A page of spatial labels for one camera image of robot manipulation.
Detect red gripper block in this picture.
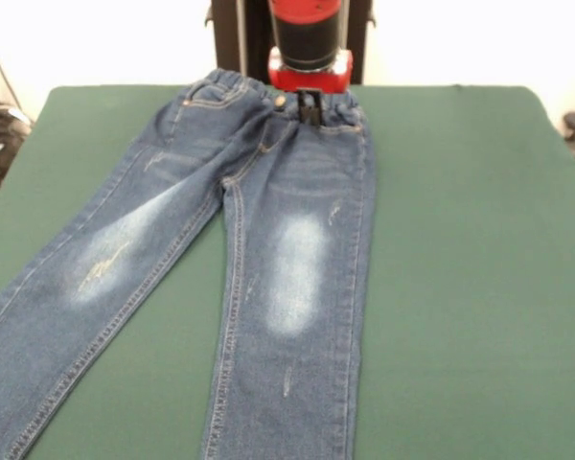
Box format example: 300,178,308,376
266,47,356,128

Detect blue denim jeans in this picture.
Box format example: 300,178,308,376
0,68,379,460

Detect dark green table cloth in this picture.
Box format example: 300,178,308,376
0,83,575,460

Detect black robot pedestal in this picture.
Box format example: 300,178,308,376
204,0,378,86

